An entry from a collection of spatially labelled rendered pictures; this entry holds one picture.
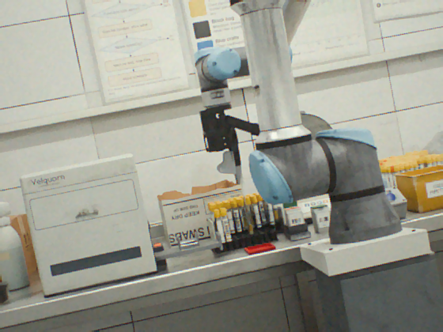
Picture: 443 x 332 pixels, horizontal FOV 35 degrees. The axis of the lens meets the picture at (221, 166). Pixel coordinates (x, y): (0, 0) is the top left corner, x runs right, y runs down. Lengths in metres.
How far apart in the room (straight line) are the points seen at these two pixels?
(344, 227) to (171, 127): 1.05
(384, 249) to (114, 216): 0.67
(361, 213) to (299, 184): 0.14
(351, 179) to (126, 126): 1.10
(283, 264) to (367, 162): 0.43
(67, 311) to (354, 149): 0.77
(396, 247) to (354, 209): 0.11
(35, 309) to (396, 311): 0.82
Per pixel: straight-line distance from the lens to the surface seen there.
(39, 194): 1.73
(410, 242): 1.41
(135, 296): 1.71
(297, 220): 1.82
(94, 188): 1.72
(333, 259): 1.36
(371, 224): 1.42
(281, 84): 1.39
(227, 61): 1.72
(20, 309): 1.73
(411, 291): 1.44
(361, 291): 1.40
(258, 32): 1.39
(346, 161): 1.42
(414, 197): 1.90
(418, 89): 2.57
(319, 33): 2.46
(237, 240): 1.84
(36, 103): 2.37
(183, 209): 2.02
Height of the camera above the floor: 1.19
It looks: 3 degrees down
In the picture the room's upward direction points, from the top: 11 degrees counter-clockwise
